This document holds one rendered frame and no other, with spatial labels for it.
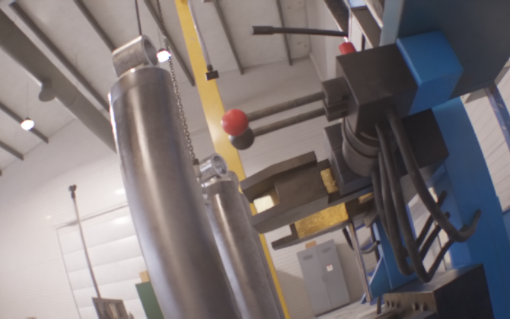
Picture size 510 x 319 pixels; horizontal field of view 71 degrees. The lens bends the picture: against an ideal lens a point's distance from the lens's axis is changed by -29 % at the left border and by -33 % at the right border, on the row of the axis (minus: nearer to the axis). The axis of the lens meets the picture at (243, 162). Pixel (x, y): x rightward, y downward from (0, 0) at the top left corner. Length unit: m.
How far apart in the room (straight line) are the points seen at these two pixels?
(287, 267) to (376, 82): 11.30
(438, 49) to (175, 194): 0.82
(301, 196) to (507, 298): 0.76
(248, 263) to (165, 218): 1.33
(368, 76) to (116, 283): 12.49
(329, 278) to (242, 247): 8.88
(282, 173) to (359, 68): 0.39
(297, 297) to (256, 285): 9.37
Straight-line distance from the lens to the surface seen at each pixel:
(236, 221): 2.55
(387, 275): 1.55
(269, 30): 1.16
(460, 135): 1.29
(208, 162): 2.65
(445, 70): 0.68
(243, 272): 2.49
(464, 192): 1.25
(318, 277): 11.33
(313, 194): 0.95
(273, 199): 1.05
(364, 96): 0.64
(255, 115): 0.65
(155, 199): 1.23
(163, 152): 1.27
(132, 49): 1.48
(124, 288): 12.86
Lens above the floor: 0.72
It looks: 18 degrees up
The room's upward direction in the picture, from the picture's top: 18 degrees counter-clockwise
